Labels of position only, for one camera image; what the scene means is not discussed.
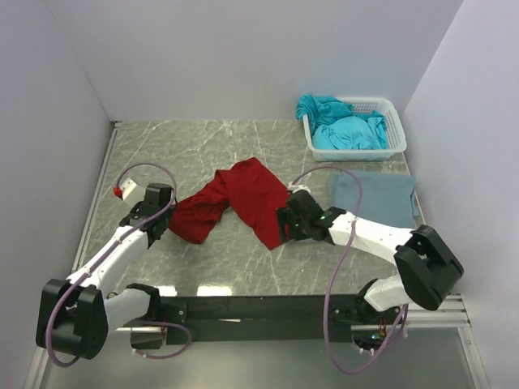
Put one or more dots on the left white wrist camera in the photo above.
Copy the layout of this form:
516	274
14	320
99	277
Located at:
129	192

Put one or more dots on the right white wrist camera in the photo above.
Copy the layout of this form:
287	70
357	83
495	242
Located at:
293	188

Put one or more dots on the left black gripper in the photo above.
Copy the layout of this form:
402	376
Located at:
136	207

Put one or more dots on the white plastic basket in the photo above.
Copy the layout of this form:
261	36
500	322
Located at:
395	133

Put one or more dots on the folded grey-blue t shirt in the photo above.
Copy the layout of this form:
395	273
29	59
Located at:
387	198

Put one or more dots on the turquoise t shirt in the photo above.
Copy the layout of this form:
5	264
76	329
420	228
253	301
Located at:
335	126

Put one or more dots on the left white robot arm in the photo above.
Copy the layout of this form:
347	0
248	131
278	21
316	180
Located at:
64	343

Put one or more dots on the red t shirt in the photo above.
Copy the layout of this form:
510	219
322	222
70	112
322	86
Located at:
251	190

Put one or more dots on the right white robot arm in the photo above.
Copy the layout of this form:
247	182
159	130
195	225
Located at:
427	270

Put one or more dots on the black base beam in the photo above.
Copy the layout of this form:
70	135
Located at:
289	317

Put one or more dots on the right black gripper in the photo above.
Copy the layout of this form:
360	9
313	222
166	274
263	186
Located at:
285	217

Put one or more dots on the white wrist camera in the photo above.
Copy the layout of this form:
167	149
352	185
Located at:
293	188
129	192

